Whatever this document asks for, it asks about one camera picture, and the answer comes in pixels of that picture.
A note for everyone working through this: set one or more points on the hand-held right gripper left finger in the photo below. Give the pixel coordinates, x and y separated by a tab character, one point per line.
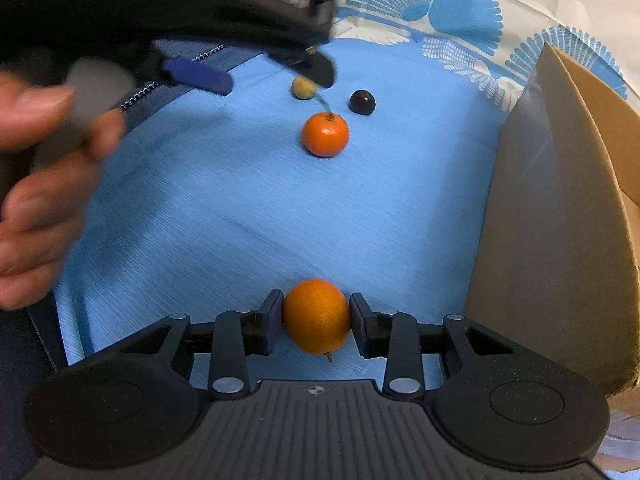
274	322

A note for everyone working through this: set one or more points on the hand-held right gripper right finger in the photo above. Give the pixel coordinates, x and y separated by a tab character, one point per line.
356	324

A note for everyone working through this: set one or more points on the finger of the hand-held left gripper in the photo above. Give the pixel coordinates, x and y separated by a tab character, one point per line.
200	74
317	67

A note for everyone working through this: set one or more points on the small orange with stem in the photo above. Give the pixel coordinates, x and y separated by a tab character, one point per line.
325	135
316	316

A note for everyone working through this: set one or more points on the cardboard box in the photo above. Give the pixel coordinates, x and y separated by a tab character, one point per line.
550	260

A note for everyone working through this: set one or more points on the person's left hand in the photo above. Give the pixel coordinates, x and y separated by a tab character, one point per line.
30	110

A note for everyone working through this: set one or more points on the small yellow-green fruit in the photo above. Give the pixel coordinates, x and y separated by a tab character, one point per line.
303	88

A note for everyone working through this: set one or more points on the dark purple plum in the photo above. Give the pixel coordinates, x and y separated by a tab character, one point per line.
362	102

